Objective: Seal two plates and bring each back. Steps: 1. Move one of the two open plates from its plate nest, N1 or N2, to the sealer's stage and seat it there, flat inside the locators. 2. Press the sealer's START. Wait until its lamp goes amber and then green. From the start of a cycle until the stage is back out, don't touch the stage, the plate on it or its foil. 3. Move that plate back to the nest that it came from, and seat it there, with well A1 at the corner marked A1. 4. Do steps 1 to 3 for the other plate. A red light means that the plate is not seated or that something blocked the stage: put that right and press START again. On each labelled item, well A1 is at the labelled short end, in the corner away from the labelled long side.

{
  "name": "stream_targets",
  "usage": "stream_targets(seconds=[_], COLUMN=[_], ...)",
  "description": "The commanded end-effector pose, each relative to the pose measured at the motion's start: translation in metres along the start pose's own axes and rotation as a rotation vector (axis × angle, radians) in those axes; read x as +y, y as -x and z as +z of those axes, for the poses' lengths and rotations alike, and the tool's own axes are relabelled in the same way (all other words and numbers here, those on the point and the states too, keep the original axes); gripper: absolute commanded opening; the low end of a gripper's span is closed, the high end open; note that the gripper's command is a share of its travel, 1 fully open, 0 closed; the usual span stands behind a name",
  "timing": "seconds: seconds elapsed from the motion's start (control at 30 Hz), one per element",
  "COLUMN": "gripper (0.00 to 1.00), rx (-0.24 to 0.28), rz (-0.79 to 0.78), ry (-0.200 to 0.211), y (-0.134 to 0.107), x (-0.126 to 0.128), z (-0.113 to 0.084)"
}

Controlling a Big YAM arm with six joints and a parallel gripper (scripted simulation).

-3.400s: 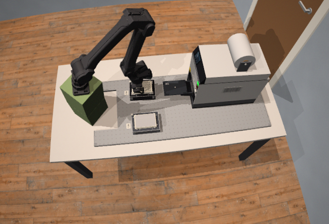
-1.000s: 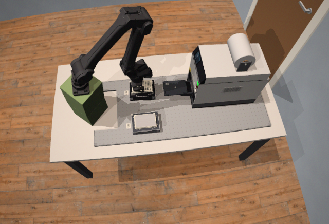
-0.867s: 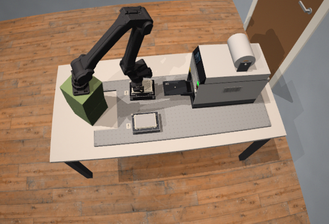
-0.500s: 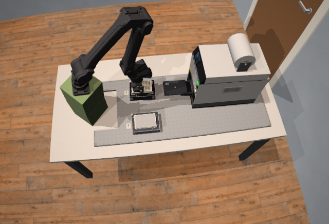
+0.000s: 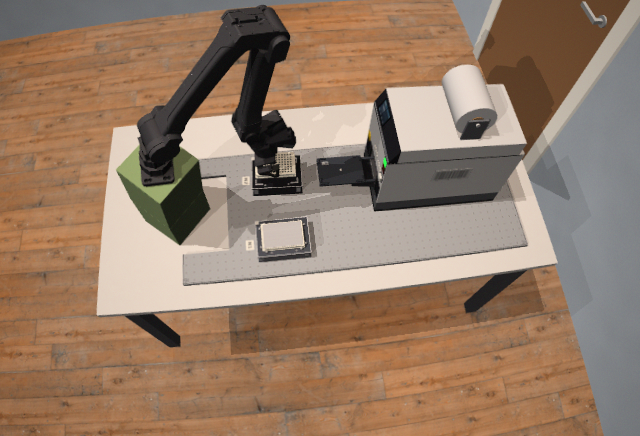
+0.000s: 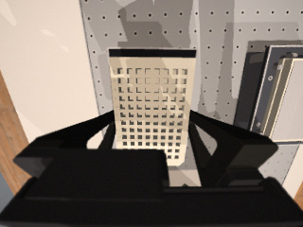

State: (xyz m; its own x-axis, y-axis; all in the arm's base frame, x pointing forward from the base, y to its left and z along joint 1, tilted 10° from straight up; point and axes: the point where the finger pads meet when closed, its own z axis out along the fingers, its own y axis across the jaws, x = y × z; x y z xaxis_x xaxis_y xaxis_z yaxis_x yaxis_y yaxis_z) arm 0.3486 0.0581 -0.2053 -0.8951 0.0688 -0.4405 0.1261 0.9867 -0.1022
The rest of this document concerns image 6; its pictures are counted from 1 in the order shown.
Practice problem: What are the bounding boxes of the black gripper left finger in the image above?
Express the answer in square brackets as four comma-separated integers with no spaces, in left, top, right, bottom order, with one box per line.
[27,110,116,148]

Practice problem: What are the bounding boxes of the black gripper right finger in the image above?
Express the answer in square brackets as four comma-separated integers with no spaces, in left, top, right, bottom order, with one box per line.
[187,110,278,186]

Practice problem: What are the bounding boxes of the beige well plate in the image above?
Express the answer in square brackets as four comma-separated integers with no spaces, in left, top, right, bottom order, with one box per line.
[260,59,303,139]
[109,57,196,166]

